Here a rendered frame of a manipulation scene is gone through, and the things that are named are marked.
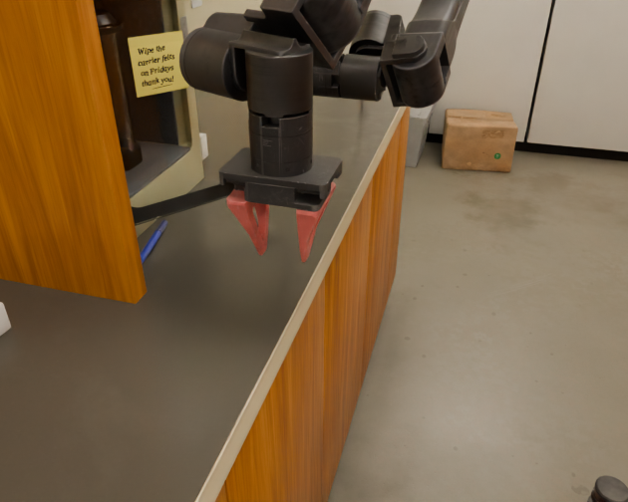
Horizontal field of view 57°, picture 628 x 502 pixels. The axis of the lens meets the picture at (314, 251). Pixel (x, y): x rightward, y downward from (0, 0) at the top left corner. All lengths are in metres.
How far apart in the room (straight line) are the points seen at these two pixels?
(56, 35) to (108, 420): 0.40
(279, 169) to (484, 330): 1.86
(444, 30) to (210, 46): 0.34
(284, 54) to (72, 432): 0.42
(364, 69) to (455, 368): 1.50
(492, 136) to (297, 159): 3.08
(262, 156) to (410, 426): 1.47
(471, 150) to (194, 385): 3.05
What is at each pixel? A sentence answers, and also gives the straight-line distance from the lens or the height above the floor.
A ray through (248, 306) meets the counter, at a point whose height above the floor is 0.94.
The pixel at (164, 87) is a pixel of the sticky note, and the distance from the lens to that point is 0.84.
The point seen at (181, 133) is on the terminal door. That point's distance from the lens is 0.87.
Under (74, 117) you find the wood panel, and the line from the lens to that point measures 0.71.
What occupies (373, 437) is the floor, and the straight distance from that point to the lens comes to 1.85.
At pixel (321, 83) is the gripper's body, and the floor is 1.20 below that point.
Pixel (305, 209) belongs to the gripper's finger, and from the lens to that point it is 0.51.
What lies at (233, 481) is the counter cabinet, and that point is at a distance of 0.76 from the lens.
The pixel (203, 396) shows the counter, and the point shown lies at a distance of 0.66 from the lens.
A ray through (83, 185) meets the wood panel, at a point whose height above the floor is 1.11.
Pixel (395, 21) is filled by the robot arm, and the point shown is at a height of 1.26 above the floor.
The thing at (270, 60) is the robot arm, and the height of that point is 1.29.
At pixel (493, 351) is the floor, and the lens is 2.22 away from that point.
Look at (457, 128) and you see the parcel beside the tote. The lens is 3.53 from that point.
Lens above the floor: 1.40
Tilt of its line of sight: 31 degrees down
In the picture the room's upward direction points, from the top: straight up
